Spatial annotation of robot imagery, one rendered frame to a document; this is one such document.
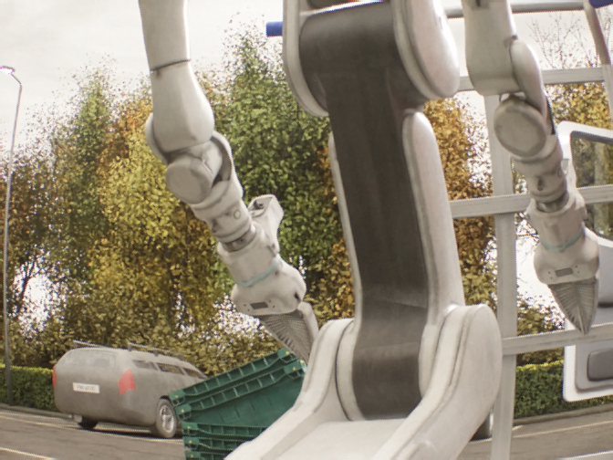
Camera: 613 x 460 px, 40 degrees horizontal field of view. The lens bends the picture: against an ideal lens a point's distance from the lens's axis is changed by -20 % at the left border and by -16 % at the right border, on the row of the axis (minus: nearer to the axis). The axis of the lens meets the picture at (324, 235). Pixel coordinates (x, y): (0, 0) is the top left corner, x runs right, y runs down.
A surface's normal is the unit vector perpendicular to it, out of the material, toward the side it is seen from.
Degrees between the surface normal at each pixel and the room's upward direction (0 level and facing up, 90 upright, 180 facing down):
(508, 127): 138
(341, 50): 107
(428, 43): 94
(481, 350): 90
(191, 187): 144
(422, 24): 91
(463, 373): 82
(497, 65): 111
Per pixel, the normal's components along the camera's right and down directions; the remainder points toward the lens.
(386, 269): -0.47, 0.20
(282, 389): -0.32, -0.11
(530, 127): -0.22, 0.61
